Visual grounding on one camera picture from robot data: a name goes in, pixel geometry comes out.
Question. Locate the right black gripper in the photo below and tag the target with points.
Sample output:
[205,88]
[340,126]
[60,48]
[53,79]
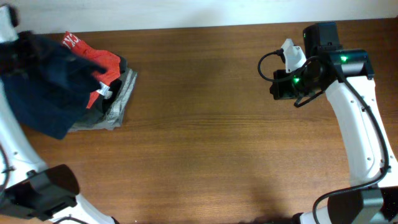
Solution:
[282,92]

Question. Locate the navy blue shorts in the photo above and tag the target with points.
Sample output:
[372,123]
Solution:
[47,86]

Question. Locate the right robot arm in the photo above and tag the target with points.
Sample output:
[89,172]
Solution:
[346,78]

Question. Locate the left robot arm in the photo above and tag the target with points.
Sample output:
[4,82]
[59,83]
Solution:
[30,189]

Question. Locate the grey folded shirt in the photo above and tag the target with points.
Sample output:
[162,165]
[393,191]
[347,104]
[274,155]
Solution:
[108,113]

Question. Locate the black folded shirt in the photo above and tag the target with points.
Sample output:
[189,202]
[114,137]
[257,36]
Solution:
[105,96]

